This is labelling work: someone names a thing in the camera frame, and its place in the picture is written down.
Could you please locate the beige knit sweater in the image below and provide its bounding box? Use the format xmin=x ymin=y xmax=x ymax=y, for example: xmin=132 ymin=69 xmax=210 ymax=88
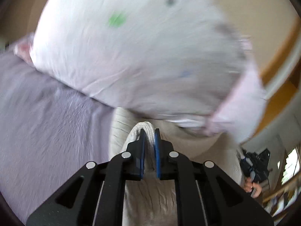
xmin=109 ymin=108 xmax=242 ymax=225

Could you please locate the person's right hand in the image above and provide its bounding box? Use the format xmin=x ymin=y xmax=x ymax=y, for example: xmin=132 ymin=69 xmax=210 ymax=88
xmin=243 ymin=178 xmax=262 ymax=199

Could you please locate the lavender bed sheet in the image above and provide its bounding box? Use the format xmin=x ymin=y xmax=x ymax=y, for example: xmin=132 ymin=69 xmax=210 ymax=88
xmin=1 ymin=52 xmax=113 ymax=223

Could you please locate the pink floral pillow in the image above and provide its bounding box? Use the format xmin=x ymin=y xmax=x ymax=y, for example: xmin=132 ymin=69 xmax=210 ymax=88
xmin=14 ymin=0 xmax=266 ymax=143

